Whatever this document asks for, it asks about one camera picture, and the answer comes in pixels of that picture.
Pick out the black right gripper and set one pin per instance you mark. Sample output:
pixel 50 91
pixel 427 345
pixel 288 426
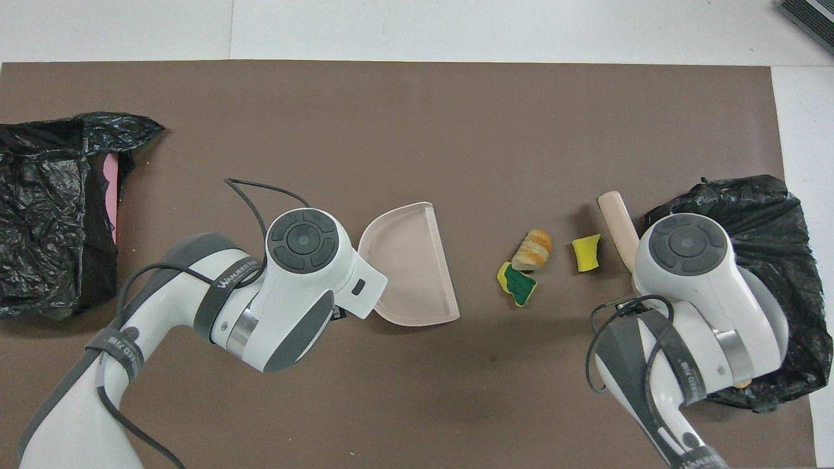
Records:
pixel 635 305

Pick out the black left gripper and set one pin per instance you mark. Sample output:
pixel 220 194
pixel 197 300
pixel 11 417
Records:
pixel 339 313

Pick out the beige hand brush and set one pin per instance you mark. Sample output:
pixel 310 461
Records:
pixel 619 225

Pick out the beige plastic dustpan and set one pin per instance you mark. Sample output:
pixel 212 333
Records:
pixel 410 260

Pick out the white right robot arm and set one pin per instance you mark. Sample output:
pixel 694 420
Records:
pixel 690 280

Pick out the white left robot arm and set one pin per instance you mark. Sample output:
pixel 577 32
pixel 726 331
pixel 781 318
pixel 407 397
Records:
pixel 300 286

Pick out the black bag lined bin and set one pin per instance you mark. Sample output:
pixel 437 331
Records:
pixel 795 260

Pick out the pink bin with black bag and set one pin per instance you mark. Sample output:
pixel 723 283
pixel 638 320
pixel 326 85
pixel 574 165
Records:
pixel 45 195

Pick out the small yellow sponge piece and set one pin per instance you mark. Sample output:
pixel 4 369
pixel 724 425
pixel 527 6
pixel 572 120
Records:
pixel 586 254

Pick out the orange striped sponge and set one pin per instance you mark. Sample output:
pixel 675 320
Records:
pixel 533 251

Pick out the yellow and green sponge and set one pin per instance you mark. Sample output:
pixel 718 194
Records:
pixel 519 285

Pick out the brown table mat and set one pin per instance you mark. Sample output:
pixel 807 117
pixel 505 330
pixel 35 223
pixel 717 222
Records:
pixel 521 130

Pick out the grey ribbed panel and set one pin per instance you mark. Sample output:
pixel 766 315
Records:
pixel 814 16

